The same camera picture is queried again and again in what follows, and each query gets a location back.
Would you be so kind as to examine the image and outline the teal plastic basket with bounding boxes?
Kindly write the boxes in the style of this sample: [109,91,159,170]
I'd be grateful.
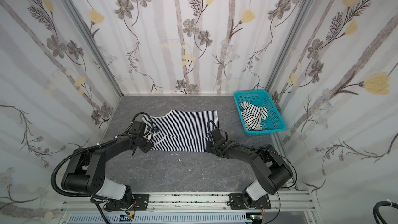
[233,90,287,136]

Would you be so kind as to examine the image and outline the blue striped tank top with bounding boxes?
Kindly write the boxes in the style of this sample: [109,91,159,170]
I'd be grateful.
[151,110,219,152]

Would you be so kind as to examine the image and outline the black cable bundle corner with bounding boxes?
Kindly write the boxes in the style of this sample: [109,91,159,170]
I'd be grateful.
[372,199,398,224]

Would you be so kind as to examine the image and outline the black striped tank top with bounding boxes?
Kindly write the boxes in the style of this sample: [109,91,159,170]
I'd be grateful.
[239,101,268,131]

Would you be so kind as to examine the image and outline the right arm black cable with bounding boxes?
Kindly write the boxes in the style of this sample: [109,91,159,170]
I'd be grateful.
[264,149,298,224]

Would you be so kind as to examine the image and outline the white vented cable duct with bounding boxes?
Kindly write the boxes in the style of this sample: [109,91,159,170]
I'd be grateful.
[66,213,252,224]

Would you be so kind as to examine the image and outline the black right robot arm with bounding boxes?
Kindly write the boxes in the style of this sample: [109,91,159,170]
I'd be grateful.
[206,128,294,209]

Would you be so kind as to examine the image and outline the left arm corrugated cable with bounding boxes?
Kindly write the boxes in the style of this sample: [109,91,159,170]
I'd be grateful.
[50,138,119,198]

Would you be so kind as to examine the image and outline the aluminium corner post right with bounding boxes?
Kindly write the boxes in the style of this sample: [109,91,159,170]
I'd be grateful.
[264,0,314,92]

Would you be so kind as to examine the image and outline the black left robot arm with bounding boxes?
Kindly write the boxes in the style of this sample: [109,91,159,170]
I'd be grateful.
[51,121,159,200]

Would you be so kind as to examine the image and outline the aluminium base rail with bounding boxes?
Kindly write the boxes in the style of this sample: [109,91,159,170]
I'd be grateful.
[58,191,316,214]

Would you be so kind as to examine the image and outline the aluminium corner post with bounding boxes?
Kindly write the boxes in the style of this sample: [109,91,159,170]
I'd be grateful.
[61,0,124,97]
[264,0,314,92]

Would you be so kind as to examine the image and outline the aluminium corner post left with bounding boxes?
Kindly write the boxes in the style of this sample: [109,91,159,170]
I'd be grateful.
[61,0,124,97]

